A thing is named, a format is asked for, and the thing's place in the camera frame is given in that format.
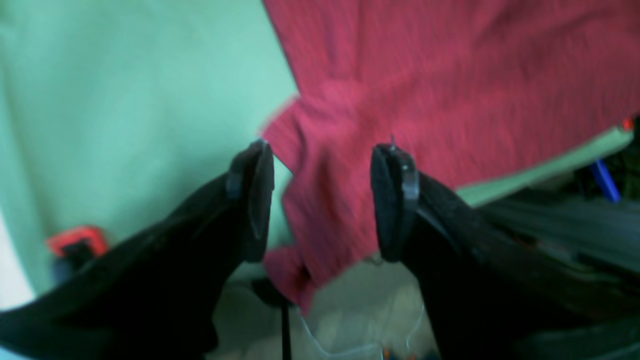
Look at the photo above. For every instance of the orange black clamp far left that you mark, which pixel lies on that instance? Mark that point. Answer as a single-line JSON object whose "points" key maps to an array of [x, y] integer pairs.
{"points": [[76, 247]]}

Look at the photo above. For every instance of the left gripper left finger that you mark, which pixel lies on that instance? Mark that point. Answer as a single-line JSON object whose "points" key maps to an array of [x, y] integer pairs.
{"points": [[153, 296]]}

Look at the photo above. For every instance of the red long-sleeve T-shirt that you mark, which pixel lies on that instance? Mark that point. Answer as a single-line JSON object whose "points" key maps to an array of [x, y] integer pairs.
{"points": [[473, 89]]}

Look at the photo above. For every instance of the green table cloth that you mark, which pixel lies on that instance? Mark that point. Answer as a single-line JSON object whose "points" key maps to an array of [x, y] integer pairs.
{"points": [[113, 111]]}

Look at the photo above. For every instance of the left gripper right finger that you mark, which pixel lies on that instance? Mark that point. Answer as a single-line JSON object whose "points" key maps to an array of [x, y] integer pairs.
{"points": [[489, 296]]}

